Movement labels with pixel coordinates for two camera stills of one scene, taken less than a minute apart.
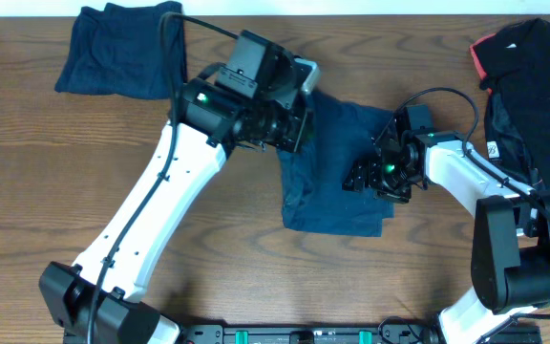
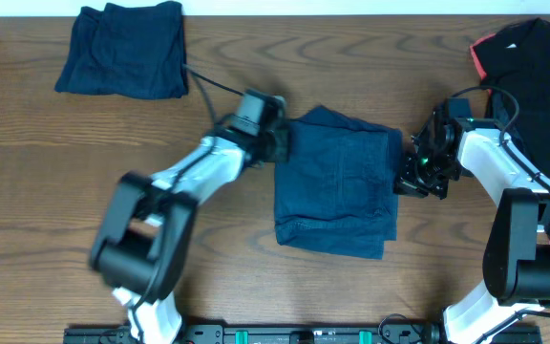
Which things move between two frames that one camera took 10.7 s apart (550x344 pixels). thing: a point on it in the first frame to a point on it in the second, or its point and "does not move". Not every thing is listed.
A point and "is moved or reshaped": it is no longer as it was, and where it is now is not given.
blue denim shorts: [313, 177] is moved or reshaped
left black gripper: [300, 115] to [284, 151]
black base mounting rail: [329, 333] does not move
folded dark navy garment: [116, 50] does not move
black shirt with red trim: [531, 74] does not move
